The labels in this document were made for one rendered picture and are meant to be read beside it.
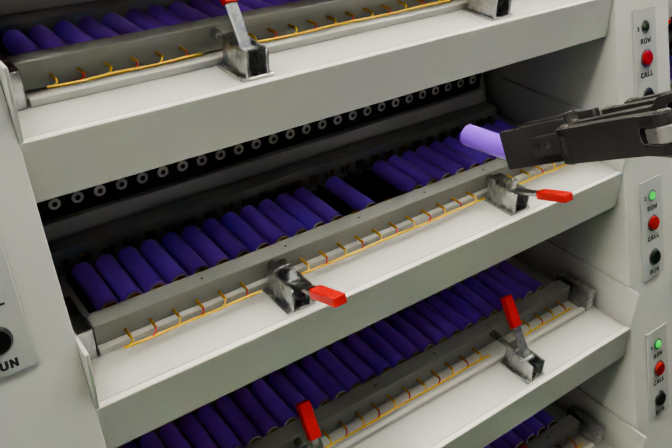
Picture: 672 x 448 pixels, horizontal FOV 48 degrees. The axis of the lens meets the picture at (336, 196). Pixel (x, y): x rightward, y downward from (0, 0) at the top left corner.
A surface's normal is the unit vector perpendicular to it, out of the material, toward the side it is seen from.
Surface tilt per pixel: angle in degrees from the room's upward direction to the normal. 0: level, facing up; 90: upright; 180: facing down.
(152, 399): 107
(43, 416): 90
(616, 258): 90
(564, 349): 17
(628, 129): 93
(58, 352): 90
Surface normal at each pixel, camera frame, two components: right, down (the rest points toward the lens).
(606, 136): -0.87, 0.31
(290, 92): 0.59, 0.42
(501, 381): 0.01, -0.86
